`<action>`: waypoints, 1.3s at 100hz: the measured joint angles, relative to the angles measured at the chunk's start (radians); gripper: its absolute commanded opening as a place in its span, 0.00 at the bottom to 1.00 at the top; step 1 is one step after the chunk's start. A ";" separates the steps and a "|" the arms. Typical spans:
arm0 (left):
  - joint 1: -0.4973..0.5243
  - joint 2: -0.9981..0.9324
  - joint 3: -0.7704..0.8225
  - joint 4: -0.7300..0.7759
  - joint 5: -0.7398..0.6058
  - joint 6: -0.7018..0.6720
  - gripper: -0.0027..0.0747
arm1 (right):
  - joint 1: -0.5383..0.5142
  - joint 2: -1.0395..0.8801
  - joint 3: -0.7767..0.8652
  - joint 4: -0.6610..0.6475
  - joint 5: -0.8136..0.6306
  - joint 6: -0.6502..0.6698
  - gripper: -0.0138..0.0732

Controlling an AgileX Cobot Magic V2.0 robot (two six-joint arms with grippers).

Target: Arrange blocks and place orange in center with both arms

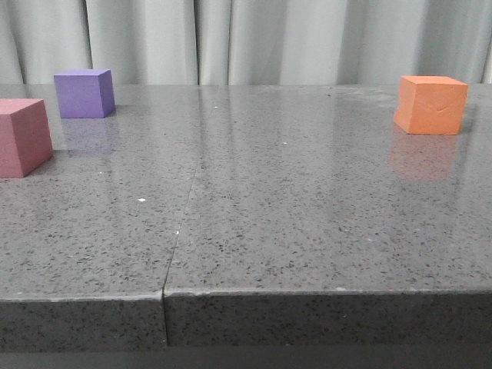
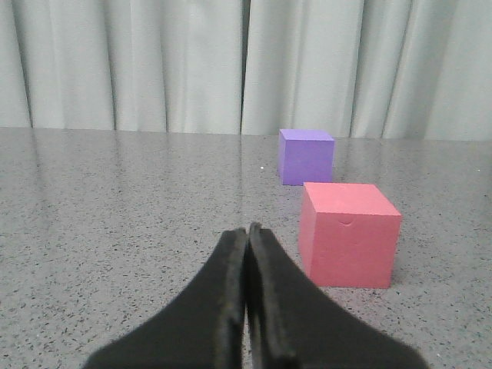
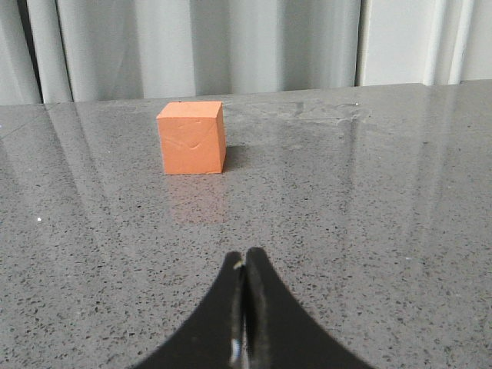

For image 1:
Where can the orange foam cube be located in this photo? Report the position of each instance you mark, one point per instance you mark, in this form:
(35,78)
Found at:
(430,105)

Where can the pink foam cube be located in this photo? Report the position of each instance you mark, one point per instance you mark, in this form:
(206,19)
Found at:
(25,136)

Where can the grey curtain backdrop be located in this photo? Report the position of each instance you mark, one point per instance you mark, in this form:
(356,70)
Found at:
(247,42)

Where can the purple foam cube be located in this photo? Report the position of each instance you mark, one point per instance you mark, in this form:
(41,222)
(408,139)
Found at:
(85,93)

